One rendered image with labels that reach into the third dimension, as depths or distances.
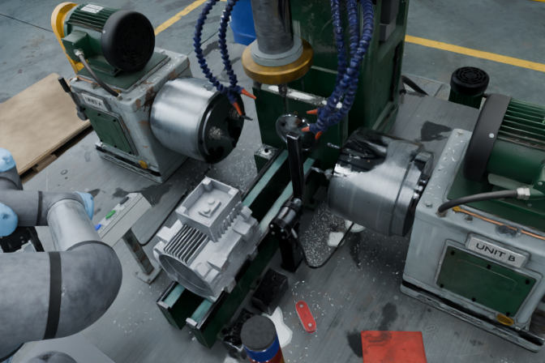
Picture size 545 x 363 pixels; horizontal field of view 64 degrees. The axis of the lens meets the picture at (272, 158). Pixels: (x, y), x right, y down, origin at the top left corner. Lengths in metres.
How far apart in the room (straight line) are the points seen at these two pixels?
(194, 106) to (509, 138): 0.82
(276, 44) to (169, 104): 0.44
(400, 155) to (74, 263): 0.74
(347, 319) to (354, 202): 0.32
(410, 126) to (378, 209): 0.69
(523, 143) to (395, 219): 0.34
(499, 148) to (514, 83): 2.50
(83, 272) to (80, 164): 1.20
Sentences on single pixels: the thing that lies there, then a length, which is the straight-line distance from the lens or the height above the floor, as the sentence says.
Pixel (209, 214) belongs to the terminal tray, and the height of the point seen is 1.13.
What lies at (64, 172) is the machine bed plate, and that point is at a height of 0.80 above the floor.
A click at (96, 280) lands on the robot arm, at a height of 1.41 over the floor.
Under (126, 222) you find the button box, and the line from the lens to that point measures 1.20.
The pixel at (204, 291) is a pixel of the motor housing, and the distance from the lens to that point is 1.14.
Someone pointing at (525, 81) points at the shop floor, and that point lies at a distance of 3.45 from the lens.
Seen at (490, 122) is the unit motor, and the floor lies 1.35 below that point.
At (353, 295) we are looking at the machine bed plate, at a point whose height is 0.80.
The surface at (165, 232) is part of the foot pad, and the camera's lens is 1.11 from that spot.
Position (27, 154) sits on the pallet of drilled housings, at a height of 0.15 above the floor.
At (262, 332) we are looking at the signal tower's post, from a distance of 0.77.
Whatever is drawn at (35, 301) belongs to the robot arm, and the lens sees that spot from 0.64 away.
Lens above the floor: 1.93
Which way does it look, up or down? 45 degrees down
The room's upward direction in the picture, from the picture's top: 9 degrees counter-clockwise
